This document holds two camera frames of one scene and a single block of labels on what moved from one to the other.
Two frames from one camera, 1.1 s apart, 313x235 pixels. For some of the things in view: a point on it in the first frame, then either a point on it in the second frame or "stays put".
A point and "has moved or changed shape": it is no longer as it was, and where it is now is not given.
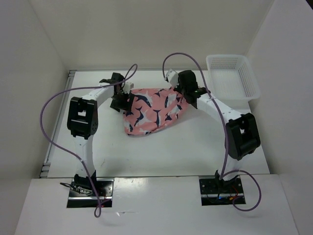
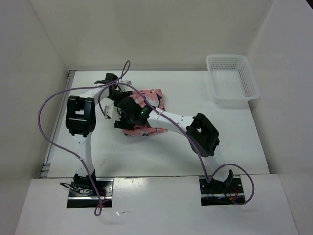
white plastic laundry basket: [231, 79] stays put
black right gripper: [177, 89] → [122, 125]
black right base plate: [214, 192] stays put
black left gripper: [125, 105] stays put
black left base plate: [105, 191] stays put
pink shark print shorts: [152, 110] has moved or changed shape
